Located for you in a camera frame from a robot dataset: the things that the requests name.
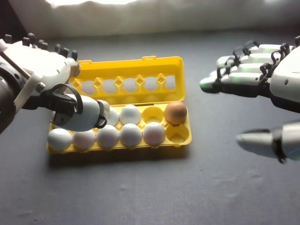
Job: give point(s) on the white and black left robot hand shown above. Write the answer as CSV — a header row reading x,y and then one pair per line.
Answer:
x,y
47,63

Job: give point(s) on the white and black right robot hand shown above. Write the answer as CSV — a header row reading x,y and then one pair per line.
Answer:
x,y
284,75

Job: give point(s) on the yellow plastic egg carton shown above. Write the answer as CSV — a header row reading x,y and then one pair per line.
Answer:
x,y
131,68

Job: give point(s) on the yellow-brown toy egg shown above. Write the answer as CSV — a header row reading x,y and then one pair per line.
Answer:
x,y
175,112

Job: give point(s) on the white backdrop cloth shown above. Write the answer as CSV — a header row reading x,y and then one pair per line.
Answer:
x,y
140,18

